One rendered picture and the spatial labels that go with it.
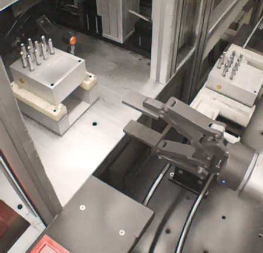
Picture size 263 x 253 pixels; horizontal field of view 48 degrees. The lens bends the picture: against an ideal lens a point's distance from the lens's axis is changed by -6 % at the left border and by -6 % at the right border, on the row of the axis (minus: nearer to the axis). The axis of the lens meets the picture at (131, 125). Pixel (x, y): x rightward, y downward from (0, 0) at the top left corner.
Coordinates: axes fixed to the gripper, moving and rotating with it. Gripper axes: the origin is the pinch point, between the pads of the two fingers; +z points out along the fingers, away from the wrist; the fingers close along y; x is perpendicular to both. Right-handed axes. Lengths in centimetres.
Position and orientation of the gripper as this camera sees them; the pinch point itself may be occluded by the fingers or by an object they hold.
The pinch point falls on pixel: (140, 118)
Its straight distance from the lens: 54.5
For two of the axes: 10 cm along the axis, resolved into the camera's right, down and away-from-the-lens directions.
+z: -8.4, -4.3, 3.4
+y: 0.0, -6.3, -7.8
